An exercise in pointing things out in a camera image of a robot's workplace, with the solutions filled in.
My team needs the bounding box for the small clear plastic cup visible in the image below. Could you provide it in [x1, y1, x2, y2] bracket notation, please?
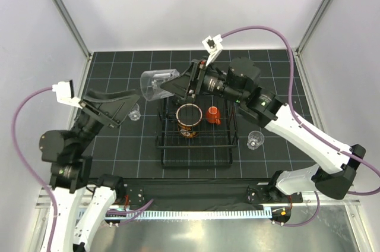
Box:
[128, 103, 141, 121]

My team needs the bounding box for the black red skull mug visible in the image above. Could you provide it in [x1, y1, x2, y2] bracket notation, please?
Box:
[176, 103, 203, 138]

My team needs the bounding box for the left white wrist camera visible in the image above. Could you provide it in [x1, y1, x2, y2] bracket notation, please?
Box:
[52, 80, 81, 108]

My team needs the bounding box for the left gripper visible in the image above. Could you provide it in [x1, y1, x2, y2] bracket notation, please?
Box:
[72, 88, 139, 154]

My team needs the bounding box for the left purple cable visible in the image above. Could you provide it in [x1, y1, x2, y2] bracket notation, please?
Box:
[11, 87, 59, 248]

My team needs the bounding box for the white slotted cable duct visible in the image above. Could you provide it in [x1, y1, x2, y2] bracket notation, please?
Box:
[77, 207, 273, 222]

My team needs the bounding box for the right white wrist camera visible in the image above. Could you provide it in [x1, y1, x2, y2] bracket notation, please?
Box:
[202, 34, 223, 66]

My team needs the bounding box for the black grid mat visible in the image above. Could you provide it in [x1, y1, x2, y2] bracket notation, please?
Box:
[84, 51, 313, 179]

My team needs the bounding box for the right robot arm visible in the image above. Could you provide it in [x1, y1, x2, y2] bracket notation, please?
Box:
[160, 58, 366, 202]

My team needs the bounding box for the right aluminium frame post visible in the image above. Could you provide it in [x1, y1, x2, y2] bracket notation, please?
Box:
[295, 0, 354, 55]

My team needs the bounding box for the left aluminium frame post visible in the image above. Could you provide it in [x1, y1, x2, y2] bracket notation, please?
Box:
[52, 0, 91, 59]

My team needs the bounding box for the large clear plastic cup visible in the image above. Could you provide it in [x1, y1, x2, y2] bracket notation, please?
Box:
[140, 69, 179, 102]

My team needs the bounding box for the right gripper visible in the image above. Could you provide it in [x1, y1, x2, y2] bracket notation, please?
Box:
[161, 56, 245, 105]

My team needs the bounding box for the black wire dish rack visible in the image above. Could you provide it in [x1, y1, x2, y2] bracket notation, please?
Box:
[155, 95, 238, 168]

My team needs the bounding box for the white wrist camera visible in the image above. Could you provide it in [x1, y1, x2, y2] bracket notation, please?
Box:
[52, 80, 81, 108]
[202, 34, 223, 66]

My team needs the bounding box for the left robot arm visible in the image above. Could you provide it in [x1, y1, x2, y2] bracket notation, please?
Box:
[39, 82, 140, 251]

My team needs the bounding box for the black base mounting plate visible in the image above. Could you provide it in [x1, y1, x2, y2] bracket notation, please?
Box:
[123, 178, 303, 212]

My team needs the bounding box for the small orange cup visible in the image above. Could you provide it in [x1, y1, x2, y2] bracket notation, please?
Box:
[206, 106, 221, 125]

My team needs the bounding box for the aluminium frame post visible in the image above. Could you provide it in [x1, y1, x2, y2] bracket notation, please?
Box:
[52, 0, 91, 59]
[295, 0, 354, 55]

